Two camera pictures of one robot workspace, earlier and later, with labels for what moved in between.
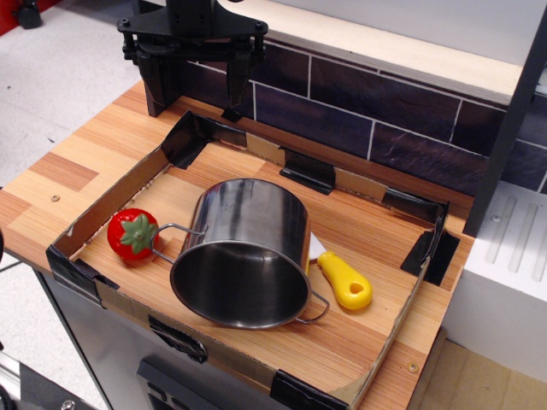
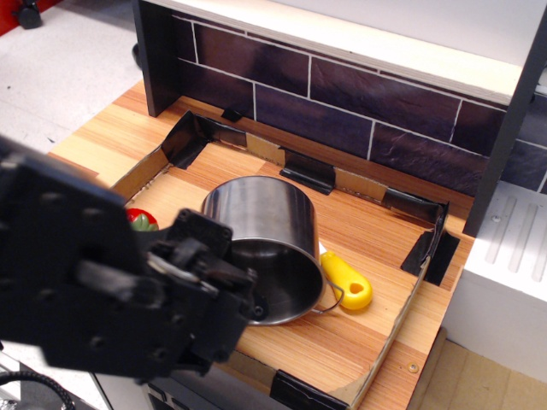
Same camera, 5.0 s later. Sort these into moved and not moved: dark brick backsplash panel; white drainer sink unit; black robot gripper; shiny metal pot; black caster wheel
Moved: shiny metal pot; black robot gripper
Not moved: white drainer sink unit; dark brick backsplash panel; black caster wheel
